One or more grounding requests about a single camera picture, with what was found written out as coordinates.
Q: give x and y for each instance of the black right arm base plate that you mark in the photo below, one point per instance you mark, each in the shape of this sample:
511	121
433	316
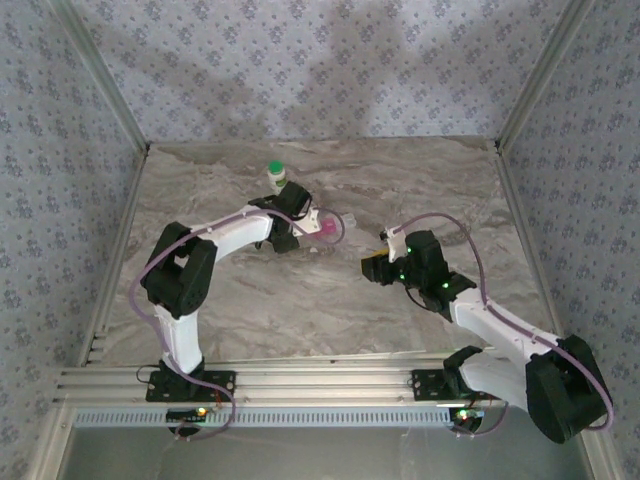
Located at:
422	387

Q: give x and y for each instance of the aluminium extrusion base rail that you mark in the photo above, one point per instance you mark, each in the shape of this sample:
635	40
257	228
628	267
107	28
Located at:
325	382

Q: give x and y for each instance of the right circuit board green light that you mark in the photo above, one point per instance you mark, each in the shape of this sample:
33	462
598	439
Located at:
467	414

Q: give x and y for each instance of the aluminium frame bar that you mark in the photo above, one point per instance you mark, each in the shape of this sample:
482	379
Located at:
602	465
52	450

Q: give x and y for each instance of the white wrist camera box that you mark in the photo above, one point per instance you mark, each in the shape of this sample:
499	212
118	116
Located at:
311	222
396	242

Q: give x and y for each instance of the grey metal panel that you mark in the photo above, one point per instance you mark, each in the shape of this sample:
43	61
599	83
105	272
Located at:
325	455

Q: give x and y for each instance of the aluminium corner post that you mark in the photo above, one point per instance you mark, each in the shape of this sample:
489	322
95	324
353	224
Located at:
102	75
541	75

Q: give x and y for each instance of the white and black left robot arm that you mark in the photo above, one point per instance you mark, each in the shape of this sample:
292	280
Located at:
235	235

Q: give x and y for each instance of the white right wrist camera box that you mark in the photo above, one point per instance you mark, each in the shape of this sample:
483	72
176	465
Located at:
396	242

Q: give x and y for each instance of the aluminium table side rail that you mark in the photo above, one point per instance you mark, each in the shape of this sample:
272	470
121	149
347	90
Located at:
120	240
515	200

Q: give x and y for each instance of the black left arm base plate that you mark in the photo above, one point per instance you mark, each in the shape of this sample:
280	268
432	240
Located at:
225	382

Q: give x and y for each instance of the pink and clear pill organizer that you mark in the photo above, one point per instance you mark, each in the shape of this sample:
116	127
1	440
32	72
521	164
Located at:
329	227

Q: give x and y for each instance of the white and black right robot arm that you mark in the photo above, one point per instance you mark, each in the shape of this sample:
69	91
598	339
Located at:
500	320

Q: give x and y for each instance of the clear pill bottle green cap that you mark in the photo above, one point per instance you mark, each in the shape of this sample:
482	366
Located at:
275	167

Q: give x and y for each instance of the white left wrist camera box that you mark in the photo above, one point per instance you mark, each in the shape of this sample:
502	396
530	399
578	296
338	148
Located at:
311	222

